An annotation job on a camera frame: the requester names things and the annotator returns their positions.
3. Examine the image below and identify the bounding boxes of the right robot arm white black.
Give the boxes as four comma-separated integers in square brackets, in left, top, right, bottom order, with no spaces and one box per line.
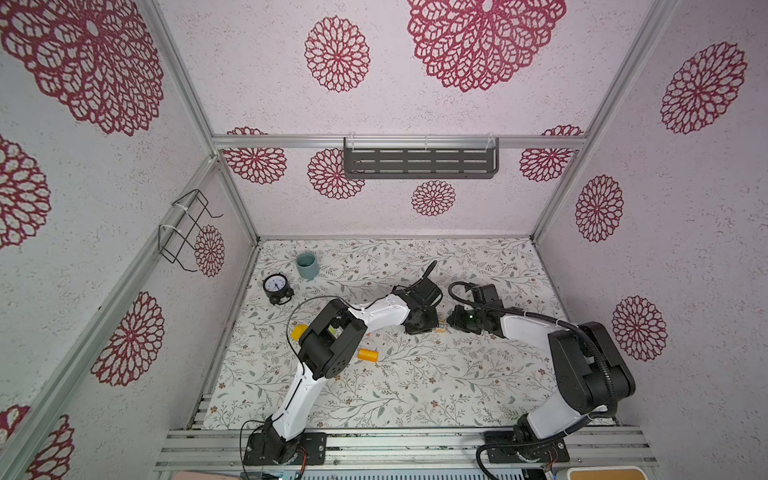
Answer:
[447,306,636,446]

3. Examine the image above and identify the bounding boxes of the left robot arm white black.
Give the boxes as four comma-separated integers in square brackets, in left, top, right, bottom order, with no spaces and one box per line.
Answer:
[243,281,443,466]

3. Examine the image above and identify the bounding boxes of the orange cylinder block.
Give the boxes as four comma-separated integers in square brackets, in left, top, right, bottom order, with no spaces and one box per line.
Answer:
[357,348,379,363]

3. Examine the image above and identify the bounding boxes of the yellow house-shaped block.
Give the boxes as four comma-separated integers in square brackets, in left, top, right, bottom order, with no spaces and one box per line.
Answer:
[291,324,308,342]

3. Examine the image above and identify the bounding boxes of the teal ceramic cup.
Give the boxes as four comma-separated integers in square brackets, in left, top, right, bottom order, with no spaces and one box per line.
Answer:
[295,252,320,280]

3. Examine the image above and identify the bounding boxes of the black alarm clock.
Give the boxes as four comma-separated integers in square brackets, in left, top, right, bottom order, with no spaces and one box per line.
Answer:
[262,273,294,305]

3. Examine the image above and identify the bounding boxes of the orange white box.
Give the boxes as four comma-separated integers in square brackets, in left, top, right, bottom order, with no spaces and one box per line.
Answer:
[555,466,648,480]

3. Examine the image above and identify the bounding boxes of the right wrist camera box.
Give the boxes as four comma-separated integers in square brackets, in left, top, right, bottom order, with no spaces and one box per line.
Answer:
[471,284,504,309]

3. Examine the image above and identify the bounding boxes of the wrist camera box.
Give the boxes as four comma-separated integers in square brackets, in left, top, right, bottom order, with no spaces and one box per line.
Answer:
[409,277,443,307]
[471,284,504,309]

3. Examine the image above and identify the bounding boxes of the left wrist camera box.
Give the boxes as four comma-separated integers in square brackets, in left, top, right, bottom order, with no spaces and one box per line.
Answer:
[409,277,443,307]

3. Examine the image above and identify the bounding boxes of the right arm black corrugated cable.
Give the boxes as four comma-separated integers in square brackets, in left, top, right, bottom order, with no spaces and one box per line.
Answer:
[447,280,619,480]

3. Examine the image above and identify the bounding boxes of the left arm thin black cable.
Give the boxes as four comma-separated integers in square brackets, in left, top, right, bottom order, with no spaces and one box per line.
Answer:
[238,293,343,469]

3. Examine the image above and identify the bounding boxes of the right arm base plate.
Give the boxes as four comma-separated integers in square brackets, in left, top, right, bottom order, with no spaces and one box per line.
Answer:
[483,431,571,464]

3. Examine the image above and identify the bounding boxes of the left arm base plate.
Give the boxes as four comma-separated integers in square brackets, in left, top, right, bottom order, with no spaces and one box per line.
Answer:
[243,431,328,466]

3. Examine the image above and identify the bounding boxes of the dark grey wall shelf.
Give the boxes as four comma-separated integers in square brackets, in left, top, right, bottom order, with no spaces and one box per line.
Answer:
[342,137,499,180]

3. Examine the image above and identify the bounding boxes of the aluminium front rail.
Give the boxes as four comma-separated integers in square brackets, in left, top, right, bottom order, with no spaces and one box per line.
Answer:
[150,426,659,478]

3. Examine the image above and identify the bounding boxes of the black wire wall rack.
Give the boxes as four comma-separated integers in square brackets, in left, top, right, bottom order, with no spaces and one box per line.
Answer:
[156,188,222,273]

